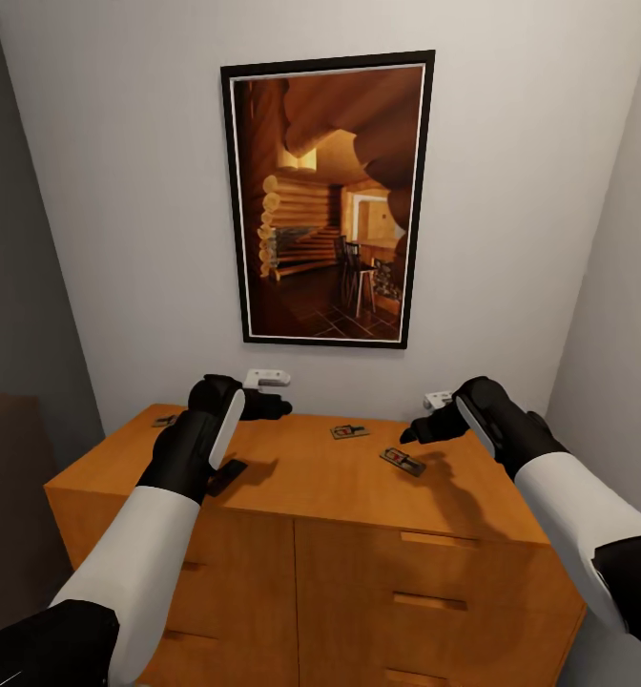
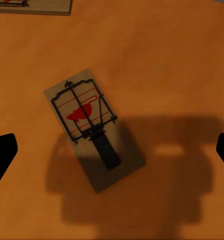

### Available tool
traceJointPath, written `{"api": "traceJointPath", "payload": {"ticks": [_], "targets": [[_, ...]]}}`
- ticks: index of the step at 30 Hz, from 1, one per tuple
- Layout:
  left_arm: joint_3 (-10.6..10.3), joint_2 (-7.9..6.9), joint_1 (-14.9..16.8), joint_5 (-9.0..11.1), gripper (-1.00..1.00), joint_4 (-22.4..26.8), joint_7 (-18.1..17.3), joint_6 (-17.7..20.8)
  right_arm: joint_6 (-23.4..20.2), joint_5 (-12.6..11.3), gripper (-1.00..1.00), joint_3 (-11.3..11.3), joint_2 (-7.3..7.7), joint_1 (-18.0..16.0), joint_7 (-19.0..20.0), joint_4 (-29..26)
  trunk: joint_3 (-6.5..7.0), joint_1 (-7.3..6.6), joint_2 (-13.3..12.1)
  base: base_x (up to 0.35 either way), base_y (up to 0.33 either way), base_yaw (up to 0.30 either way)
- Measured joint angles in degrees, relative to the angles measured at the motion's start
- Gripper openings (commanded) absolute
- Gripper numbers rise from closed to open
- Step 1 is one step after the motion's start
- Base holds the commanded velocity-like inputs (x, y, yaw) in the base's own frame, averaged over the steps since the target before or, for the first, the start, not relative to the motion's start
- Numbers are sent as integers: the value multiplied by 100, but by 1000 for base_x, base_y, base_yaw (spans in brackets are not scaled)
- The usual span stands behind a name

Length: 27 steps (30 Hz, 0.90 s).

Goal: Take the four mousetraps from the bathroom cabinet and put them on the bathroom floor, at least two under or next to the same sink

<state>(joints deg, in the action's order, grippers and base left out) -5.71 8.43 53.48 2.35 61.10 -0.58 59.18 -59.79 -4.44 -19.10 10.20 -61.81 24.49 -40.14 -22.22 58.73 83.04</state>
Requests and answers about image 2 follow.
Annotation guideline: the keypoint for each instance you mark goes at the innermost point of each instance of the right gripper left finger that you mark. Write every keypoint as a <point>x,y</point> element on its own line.
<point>8,150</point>

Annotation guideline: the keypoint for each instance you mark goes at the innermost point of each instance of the mousetrap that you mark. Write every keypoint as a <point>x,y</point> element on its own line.
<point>36,7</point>
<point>99,140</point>

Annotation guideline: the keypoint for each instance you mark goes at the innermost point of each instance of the cabinet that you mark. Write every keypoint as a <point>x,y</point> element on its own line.
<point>160,64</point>

